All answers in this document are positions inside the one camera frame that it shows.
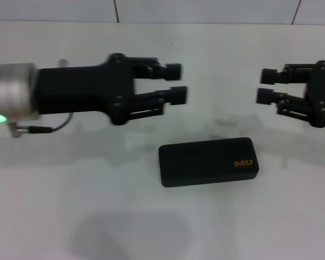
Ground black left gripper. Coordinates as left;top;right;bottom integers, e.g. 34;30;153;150
34;53;138;126

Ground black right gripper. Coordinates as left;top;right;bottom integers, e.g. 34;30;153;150
256;60;325;128

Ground black glasses case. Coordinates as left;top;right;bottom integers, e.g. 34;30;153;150
158;136;260;188

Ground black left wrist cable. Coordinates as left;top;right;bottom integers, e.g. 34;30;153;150
6;112;74;139

